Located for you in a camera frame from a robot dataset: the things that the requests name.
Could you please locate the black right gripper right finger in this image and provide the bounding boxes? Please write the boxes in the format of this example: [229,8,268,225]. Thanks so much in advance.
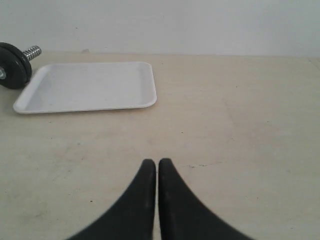
[158,158,251,240]

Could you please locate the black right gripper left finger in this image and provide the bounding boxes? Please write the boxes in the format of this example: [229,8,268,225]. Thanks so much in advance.
[70,159,157,240]

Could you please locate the white plastic tray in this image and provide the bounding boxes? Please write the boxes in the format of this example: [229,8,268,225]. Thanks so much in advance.
[13,61,157,114]

